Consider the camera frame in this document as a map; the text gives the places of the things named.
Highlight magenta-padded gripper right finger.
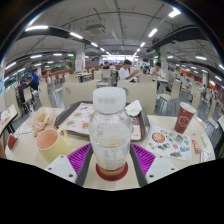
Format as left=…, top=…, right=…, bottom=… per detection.
left=129, top=143, right=179, bottom=187

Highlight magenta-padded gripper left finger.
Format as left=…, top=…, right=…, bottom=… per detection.
left=44, top=143, right=94, bottom=187

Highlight clear tea bottle white cap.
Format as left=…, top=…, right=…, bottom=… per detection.
left=88, top=87, right=133, bottom=177

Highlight yellow mug pink inside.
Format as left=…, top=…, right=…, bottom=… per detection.
left=35, top=127, right=70, bottom=164

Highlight colourful sticker sheet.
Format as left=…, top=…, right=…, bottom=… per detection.
left=145, top=125, right=194, bottom=162

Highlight flat round red coaster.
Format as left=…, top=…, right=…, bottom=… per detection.
left=95, top=162, right=129, bottom=182

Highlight small red white packet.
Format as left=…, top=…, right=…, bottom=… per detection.
left=191, top=139, right=202, bottom=155

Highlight clear plastic wrapper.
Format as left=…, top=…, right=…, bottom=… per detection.
left=199, top=148, right=213, bottom=163

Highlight dark brown serving tray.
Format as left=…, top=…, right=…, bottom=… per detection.
left=53, top=100, right=151, bottom=143

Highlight printed paper tray liner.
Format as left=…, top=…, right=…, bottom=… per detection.
left=58, top=102, right=143, bottom=141

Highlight orange white food wrapper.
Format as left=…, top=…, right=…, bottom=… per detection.
left=28, top=106, right=57, bottom=138

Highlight white receipt paper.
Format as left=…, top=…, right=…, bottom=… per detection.
left=18, top=124, right=33, bottom=135

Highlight red paper cup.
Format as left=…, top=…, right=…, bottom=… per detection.
left=174, top=101, right=197, bottom=135

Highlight red flat box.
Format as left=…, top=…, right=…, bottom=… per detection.
left=7, top=133, right=18, bottom=151

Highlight crumpled white napkin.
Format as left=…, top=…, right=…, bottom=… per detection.
left=123, top=99, right=143, bottom=118

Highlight beige wooden chair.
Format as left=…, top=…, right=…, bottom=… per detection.
left=37, top=82, right=54, bottom=108
left=159, top=79, right=182, bottom=105

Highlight beige neighbouring dining table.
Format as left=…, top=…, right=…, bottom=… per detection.
left=0, top=103, right=18, bottom=136

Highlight person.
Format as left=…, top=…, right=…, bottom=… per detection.
left=17, top=77, right=39, bottom=108
left=118, top=59, right=138, bottom=83
left=31, top=68, right=41, bottom=84
left=149, top=62, right=166, bottom=79

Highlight ceiling strip lights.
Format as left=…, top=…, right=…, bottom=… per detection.
left=3, top=8, right=224, bottom=88

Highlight ceiling air conditioner unit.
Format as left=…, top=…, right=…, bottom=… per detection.
left=84, top=23, right=107, bottom=36

